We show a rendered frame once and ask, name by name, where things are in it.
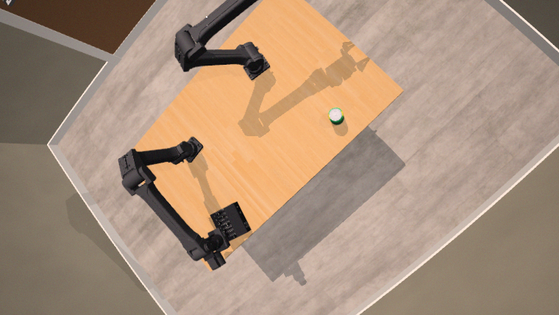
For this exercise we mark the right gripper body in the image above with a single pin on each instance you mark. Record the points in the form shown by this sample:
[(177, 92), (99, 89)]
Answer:
[(221, 238)]

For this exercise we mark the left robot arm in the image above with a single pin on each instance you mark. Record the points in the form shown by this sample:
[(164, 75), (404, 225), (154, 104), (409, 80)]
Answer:
[(195, 54)]

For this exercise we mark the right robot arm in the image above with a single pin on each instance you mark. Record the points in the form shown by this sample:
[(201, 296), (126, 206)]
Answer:
[(134, 172)]

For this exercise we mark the black lighting desk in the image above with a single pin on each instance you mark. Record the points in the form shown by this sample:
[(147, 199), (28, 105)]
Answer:
[(233, 216)]

